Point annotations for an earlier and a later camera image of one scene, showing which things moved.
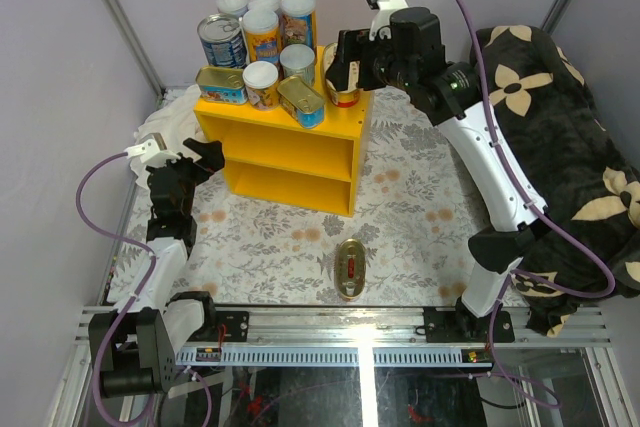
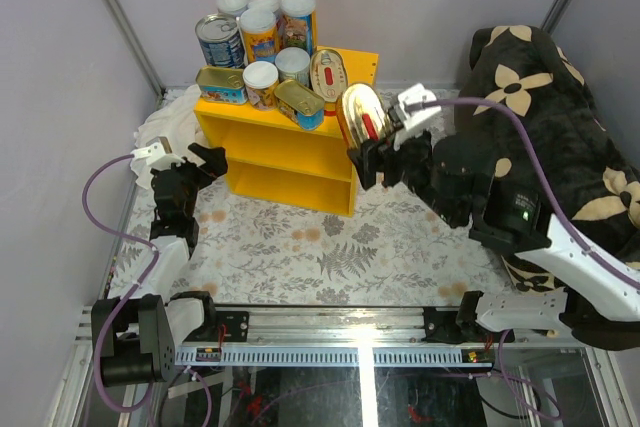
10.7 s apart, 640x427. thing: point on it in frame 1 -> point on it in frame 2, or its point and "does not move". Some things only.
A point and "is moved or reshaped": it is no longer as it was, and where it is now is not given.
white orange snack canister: x=232 y=1 does not move
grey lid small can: x=298 y=60 is moved or reshaped
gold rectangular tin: x=303 y=104 does not move
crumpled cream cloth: x=174 y=121 does not move
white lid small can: x=260 y=80 does not move
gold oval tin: x=350 y=269 -> x=362 y=114
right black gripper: x=349 y=49 -> x=366 y=156
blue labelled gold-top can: x=223 y=40 does not move
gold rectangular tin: x=221 y=84 does not move
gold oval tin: x=349 y=96 -> x=328 y=74
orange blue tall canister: x=263 y=35 does not move
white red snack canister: x=263 y=2 does not move
